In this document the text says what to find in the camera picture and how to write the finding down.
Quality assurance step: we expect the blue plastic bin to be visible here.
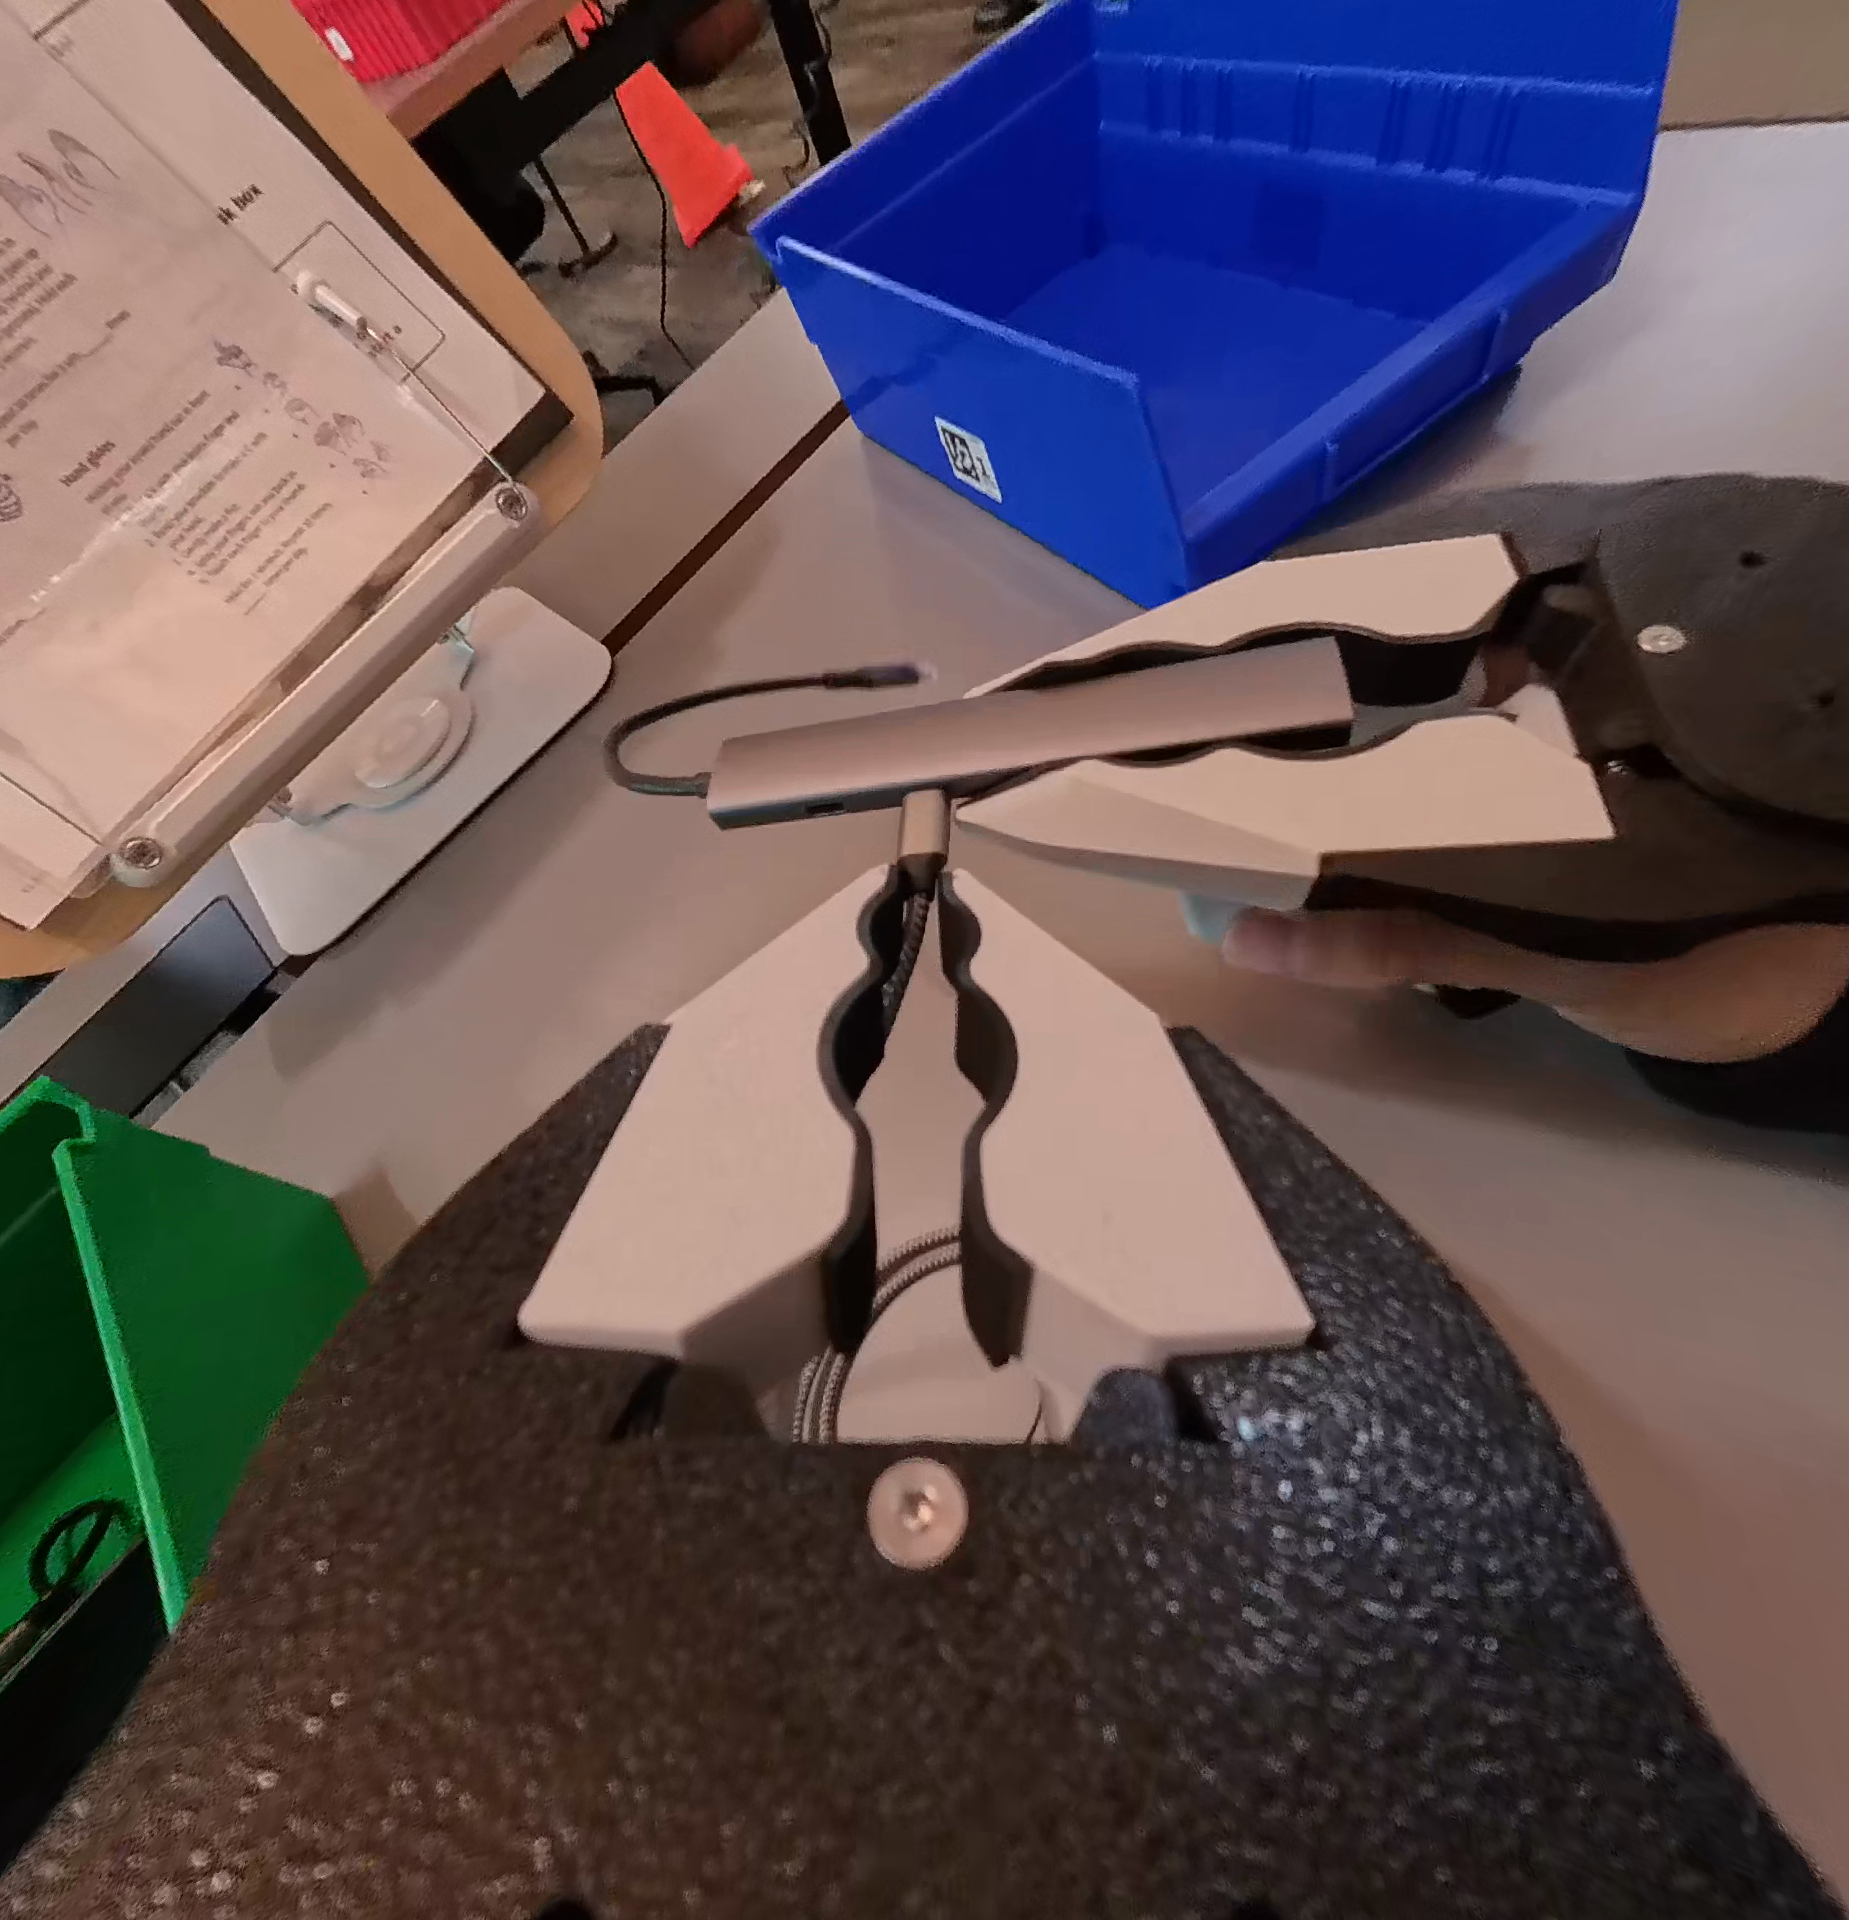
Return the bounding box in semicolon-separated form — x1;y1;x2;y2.
753;0;1678;610

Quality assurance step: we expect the black desk slot cover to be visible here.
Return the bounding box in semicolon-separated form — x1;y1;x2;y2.
0;891;288;1128

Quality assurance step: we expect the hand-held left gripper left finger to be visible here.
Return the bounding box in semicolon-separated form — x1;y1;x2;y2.
518;867;902;1373

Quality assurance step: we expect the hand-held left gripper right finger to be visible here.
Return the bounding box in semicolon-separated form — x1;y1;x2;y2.
935;867;1315;1440

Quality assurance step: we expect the white instruction sheet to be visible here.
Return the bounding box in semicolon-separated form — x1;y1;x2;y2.
0;0;550;931

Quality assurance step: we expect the person's right forearm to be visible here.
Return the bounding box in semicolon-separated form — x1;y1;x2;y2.
1619;931;1849;1157

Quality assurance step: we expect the instruction sheet on stand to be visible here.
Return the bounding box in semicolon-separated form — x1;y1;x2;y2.
0;0;612;977

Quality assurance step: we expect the thick braided grey cable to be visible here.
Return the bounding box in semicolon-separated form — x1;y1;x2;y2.
781;792;1049;1450

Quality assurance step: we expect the grey desk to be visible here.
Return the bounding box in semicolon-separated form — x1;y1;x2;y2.
0;120;1849;1920

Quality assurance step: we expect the dark grey hub with cable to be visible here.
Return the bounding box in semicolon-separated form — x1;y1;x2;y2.
605;630;1354;834

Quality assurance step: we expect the green divided plastic bin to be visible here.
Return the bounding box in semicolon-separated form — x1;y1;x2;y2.
0;1076;369;1726

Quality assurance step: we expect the person's right hand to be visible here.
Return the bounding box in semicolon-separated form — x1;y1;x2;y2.
1221;909;1849;1058

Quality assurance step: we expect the orange cone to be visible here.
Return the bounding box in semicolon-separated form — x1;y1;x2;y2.
612;64;753;249

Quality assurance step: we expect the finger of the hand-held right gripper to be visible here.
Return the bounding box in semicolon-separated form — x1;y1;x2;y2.
954;708;1619;950
964;533;1527;700

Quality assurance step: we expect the red plastic bin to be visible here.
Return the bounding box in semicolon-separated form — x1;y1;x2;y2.
294;0;543;77

